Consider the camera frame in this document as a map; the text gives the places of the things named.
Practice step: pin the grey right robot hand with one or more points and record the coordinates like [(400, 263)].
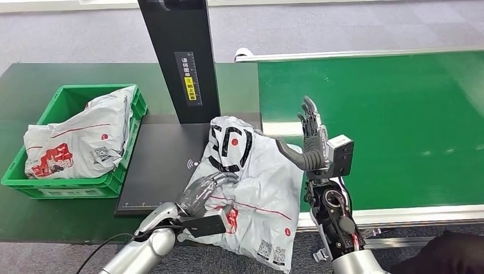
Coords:
[(314, 151)]

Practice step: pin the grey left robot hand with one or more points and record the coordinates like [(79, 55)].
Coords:
[(196, 196)]

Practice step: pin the white courier bag black print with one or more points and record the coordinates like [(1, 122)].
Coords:
[(261, 196)]

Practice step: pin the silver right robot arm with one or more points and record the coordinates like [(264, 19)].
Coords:
[(336, 223)]

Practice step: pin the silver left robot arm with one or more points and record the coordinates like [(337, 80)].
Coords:
[(147, 246)]

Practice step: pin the black scanner machine with column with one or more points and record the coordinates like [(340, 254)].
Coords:
[(159, 162)]

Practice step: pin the green conveyor belt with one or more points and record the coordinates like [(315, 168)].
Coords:
[(397, 113)]

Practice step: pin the yellow black label on column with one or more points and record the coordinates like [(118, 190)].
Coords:
[(188, 77)]

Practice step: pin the white courier bag red print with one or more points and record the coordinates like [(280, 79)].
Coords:
[(83, 145)]

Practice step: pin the green plastic crate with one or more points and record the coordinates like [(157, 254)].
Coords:
[(64, 98)]

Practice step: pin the black rounded object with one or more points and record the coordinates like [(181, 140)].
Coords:
[(446, 255)]

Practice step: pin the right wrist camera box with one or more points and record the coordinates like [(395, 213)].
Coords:
[(340, 155)]

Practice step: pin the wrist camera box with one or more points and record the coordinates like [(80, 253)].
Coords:
[(206, 225), (340, 155)]

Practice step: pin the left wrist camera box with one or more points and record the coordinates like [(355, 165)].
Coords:
[(206, 225)]

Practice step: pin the aluminium conveyor frame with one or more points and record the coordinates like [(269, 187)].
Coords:
[(416, 214)]

